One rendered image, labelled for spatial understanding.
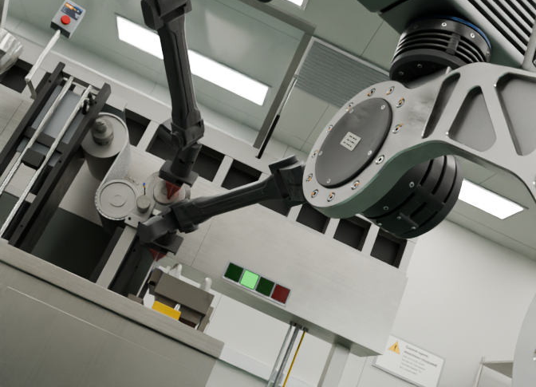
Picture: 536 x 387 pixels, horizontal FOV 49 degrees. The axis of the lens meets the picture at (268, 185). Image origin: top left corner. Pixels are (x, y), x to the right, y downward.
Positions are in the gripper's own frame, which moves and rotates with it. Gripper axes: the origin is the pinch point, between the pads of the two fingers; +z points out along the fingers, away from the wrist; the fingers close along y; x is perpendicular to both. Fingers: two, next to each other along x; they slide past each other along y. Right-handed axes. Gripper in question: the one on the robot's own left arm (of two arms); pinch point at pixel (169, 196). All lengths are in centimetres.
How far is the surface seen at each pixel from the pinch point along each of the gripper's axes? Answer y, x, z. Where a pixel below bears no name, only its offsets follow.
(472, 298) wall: 224, 253, 139
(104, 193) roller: -18.0, -0.4, 8.6
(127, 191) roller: -12.6, 2.3, 6.3
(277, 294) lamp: 46, 20, 32
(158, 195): -3.4, 1.8, 2.8
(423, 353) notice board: 198, 208, 176
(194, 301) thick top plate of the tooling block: 19.3, -17.3, 16.9
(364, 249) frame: 69, 43, 14
